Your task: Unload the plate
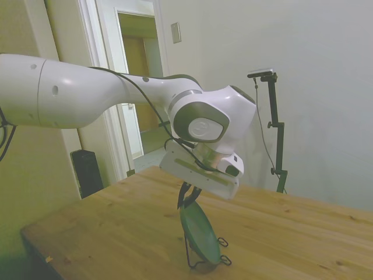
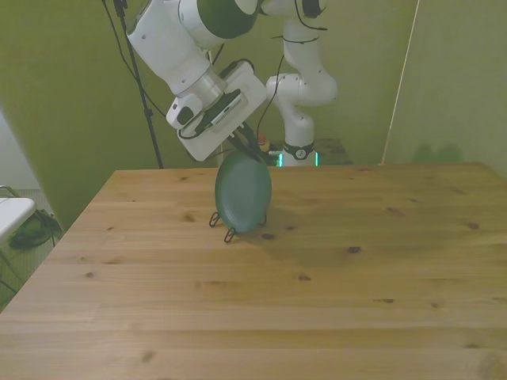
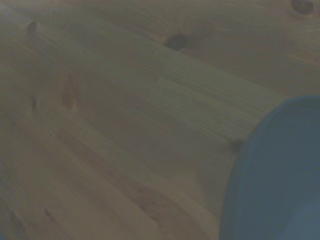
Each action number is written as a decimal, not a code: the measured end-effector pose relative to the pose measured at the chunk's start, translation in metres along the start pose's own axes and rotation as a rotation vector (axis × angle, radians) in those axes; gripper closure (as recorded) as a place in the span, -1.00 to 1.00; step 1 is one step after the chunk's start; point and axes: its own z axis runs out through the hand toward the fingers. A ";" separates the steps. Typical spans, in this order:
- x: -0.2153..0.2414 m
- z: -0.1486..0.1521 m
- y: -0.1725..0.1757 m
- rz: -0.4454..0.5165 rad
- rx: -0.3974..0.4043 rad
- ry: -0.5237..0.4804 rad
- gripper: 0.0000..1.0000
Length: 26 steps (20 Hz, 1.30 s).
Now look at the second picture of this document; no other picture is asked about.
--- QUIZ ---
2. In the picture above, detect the dark flat wrist camera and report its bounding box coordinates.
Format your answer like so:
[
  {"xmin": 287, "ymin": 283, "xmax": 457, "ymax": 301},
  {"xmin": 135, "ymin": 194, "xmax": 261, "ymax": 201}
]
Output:
[{"xmin": 203, "ymin": 89, "xmax": 250, "ymax": 128}]

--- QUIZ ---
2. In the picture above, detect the black tripod stand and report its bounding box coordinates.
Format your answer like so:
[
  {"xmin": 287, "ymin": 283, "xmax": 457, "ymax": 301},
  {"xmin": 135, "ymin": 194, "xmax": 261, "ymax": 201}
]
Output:
[{"xmin": 112, "ymin": 0, "xmax": 165, "ymax": 169}]

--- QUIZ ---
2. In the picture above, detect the long black cable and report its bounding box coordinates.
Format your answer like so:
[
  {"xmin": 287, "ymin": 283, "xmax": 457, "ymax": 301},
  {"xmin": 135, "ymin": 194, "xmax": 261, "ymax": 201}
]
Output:
[{"xmin": 101, "ymin": 0, "xmax": 288, "ymax": 162}]

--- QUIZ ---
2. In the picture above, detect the black wire plate stand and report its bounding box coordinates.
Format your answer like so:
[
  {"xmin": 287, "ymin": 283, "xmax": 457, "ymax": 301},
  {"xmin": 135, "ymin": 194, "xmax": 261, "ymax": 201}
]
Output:
[{"xmin": 208, "ymin": 211, "xmax": 268, "ymax": 245}]

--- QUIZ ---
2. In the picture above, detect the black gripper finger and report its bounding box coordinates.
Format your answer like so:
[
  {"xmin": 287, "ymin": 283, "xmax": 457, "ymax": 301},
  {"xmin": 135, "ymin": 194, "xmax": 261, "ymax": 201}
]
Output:
[
  {"xmin": 228, "ymin": 133, "xmax": 257, "ymax": 158},
  {"xmin": 239, "ymin": 121, "xmax": 266, "ymax": 164}
]

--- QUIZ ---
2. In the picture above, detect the dark bag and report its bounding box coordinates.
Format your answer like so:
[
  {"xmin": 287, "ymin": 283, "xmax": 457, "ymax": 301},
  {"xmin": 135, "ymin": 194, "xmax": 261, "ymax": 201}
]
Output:
[{"xmin": 8, "ymin": 211, "xmax": 65, "ymax": 251}]

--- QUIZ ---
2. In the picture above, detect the green round plate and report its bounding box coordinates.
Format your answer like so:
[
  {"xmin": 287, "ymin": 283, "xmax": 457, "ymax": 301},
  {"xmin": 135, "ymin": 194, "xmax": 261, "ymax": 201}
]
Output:
[{"xmin": 214, "ymin": 151, "xmax": 273, "ymax": 234}]

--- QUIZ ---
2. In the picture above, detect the thin white cord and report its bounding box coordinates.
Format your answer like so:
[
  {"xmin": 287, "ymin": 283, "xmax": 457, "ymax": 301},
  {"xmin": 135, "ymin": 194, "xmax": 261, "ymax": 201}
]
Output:
[{"xmin": 379, "ymin": 0, "xmax": 421, "ymax": 167}]

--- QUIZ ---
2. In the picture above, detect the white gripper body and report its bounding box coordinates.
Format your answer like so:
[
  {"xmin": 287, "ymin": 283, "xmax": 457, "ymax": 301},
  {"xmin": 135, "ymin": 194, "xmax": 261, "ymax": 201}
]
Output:
[{"xmin": 176, "ymin": 59, "xmax": 268, "ymax": 162}]

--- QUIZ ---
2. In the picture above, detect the white folding table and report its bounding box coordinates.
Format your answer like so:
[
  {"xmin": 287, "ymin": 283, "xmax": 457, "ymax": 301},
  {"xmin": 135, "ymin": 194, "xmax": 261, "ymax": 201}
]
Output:
[{"xmin": 0, "ymin": 184, "xmax": 37, "ymax": 243}]

